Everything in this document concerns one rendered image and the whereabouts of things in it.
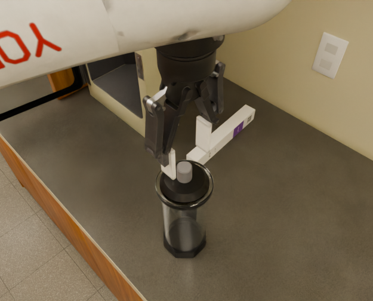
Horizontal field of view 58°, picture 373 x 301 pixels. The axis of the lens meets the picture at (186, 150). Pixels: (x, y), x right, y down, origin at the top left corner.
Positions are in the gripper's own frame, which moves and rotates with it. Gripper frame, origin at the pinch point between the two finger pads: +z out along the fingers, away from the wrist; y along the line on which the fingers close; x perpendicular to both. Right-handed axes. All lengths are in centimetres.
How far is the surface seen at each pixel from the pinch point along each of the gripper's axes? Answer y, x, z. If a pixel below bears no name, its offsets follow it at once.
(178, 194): 3.8, 2.1, 6.9
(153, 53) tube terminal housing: -17.2, -28.4, 2.1
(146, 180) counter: -3.9, -19.1, 30.8
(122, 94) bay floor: -17, -45, 23
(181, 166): 1.0, -0.2, 3.7
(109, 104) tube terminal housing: -14, -49, 28
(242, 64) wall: -57, -30, 25
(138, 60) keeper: -13.7, -29.8, 2.9
